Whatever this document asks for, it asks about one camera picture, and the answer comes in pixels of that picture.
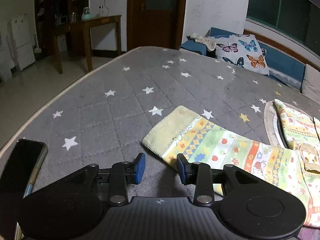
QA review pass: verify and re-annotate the dark wooden side table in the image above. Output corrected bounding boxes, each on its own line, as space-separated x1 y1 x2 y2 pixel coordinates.
53 15 122 74

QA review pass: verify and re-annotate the teal kettle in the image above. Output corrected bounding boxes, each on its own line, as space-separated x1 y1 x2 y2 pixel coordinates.
81 7 92 21

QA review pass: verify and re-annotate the dark window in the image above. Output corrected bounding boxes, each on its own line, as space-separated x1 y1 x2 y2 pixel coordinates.
247 0 319 55

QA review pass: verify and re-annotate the beige crumpled cloth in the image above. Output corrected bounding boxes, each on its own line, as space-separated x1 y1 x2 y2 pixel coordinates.
186 33 216 51

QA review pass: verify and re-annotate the round black induction cooktop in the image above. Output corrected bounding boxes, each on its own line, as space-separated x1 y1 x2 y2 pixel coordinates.
272 113 289 148

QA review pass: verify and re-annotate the patterned green children's jacket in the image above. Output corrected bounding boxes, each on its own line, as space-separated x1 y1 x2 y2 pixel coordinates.
142 99 319 228

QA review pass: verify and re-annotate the grey plain pillow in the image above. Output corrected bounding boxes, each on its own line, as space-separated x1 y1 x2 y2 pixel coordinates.
301 64 320 103

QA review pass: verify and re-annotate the white refrigerator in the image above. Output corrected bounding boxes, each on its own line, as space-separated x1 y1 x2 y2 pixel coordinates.
7 14 35 71

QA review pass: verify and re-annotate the dark wooden door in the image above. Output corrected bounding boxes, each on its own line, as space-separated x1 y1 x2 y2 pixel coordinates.
126 0 186 50

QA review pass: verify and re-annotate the grey star tablecloth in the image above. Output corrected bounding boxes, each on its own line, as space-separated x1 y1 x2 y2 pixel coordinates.
0 45 320 240

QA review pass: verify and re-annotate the butterfly print pillow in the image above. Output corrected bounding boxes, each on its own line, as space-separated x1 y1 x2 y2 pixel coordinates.
209 34 269 76

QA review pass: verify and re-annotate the blue sofa bench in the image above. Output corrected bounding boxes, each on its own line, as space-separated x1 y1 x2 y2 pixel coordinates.
180 40 305 90

